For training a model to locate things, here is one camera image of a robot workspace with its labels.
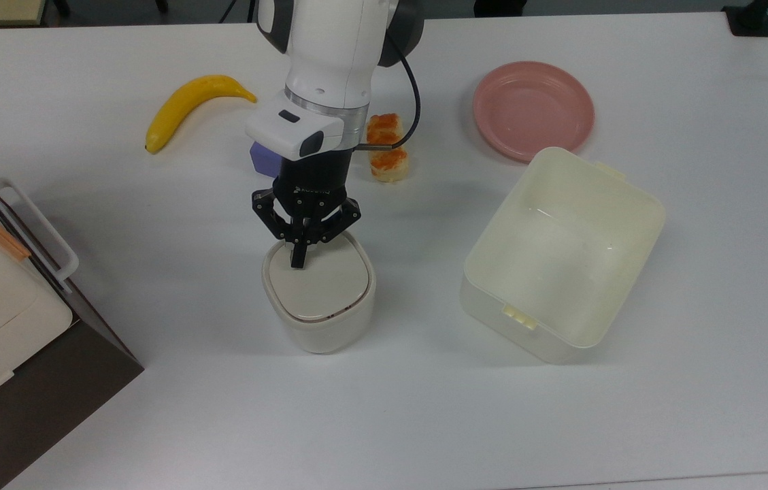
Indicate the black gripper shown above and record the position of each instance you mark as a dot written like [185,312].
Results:
[312,184]

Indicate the small cream lidded trash can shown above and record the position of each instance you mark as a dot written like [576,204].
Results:
[319,299]

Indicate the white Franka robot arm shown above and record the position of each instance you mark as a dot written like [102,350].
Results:
[329,47]

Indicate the purple cube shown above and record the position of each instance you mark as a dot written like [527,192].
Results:
[262,160]

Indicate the orange glazed bread loaf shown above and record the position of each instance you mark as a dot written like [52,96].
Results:
[390,163]

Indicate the yellow banana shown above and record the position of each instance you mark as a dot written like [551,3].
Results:
[179,109]

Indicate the black stand legs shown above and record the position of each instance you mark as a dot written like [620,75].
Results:
[237,8]

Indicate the pink plastic plate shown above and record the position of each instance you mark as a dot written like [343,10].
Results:
[526,109]

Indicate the cream plastic storage box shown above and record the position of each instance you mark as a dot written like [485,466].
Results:
[560,258]

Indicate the white adjacent table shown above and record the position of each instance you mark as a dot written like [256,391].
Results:
[696,482]

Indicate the black table clamp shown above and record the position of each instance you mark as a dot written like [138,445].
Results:
[751,20]

